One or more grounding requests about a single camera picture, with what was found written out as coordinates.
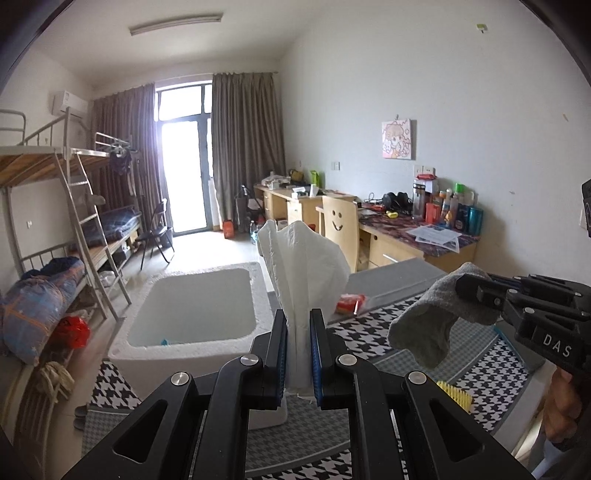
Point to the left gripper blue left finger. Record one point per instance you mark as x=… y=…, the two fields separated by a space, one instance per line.
x=195 y=427

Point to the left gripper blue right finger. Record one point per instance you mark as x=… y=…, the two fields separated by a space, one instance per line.
x=402 y=427

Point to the yellow foam fruit net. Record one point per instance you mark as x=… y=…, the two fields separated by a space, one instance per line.
x=458 y=395

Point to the grey sock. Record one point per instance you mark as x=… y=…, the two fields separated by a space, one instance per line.
x=424 y=328

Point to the person's right hand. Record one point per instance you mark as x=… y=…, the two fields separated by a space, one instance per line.
x=562 y=408

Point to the houndstooth tablecloth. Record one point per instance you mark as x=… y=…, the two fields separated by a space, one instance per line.
x=401 y=427

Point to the white styrofoam box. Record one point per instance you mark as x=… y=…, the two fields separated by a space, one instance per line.
x=208 y=317

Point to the teal cylindrical bottle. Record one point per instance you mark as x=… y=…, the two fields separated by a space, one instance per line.
x=475 y=222

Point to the red snack packet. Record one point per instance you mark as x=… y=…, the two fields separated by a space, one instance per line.
x=350 y=304

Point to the papers on desk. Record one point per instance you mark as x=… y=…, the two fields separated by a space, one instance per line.
x=436 y=236

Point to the red plastic bag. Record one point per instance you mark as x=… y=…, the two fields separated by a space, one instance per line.
x=72 y=332

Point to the wooden desk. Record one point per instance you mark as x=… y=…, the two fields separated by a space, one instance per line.
x=383 y=240

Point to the black folding chair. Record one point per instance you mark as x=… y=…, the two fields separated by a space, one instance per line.
x=158 y=234

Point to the blue plaid quilt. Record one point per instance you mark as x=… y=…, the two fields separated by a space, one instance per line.
x=34 y=305

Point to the orange floor container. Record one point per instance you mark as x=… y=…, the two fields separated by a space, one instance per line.
x=228 y=229

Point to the wooden smiley face chair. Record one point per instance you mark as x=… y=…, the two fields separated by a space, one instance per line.
x=341 y=222

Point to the metal bunk bed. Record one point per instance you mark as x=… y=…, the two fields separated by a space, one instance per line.
x=47 y=155

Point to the brown left curtain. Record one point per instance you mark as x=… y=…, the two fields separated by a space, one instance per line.
x=125 y=123

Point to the brown curtain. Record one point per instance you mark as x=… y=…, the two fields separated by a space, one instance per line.
x=125 y=123
x=246 y=135

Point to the brown right curtain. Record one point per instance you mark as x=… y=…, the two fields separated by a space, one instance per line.
x=246 y=135

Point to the white air conditioner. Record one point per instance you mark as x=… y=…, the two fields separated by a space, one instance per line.
x=64 y=100

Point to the ceiling fluorescent lamp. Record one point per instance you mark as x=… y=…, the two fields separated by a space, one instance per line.
x=190 y=20

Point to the anime wall picture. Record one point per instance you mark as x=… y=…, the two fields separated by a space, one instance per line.
x=397 y=139

